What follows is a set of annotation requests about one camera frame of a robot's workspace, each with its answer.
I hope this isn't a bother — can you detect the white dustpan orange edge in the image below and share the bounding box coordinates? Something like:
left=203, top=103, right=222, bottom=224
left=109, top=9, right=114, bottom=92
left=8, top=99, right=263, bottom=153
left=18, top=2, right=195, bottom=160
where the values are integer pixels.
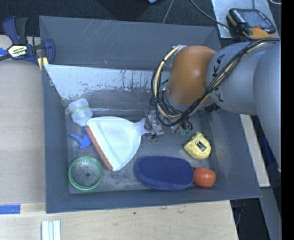
left=85, top=115, right=153, bottom=172

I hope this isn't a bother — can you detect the red toy tomato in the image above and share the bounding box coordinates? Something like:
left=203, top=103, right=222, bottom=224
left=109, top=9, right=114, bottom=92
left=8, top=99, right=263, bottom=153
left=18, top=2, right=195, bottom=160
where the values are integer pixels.
left=193, top=166, right=217, bottom=189

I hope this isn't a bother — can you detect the grey metal bin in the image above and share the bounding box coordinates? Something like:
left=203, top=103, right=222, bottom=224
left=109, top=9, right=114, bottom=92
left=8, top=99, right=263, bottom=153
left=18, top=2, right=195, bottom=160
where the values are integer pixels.
left=39, top=15, right=263, bottom=214

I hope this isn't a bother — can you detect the yellow tape measure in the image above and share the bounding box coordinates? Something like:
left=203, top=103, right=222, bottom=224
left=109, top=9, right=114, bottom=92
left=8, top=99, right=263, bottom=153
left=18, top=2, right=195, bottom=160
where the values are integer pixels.
left=183, top=131, right=212, bottom=161

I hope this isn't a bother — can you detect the green clear round cup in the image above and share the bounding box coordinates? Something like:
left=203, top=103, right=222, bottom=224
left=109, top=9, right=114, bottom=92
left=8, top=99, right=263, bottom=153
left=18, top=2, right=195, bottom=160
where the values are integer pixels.
left=68, top=155, right=104, bottom=191

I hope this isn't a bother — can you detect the clear spray bottle blue trigger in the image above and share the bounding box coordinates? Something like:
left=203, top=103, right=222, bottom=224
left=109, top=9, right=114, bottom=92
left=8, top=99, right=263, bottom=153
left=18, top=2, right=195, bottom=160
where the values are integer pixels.
left=68, top=98, right=94, bottom=150

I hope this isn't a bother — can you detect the blue oval sponge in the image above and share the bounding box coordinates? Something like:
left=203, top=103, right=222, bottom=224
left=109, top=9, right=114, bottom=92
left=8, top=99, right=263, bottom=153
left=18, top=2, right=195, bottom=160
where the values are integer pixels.
left=134, top=155, right=195, bottom=192

